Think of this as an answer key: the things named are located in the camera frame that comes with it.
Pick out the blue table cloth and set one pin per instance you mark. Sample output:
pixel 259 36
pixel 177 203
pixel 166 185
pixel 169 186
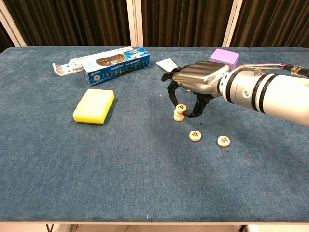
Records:
pixel 144 181

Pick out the black pleated curtain panel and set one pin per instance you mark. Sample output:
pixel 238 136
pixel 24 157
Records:
pixel 186 21
pixel 272 21
pixel 4 38
pixel 72 21

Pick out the blue cookie box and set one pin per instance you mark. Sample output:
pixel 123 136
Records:
pixel 116 70

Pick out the purple foam cube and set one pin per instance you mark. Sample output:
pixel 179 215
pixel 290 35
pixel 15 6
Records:
pixel 223 56

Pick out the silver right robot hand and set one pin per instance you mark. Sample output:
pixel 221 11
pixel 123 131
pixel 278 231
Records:
pixel 200 77

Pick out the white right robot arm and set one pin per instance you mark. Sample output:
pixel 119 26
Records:
pixel 277 94

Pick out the white frame post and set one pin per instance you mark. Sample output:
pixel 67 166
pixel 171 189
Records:
pixel 10 26
pixel 135 24
pixel 233 24

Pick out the yellow sponge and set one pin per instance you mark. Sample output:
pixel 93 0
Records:
pixel 94 106

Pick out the white folding stand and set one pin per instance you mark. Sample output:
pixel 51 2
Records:
pixel 72 65

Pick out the white cream tube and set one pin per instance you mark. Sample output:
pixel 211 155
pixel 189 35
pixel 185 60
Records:
pixel 166 64

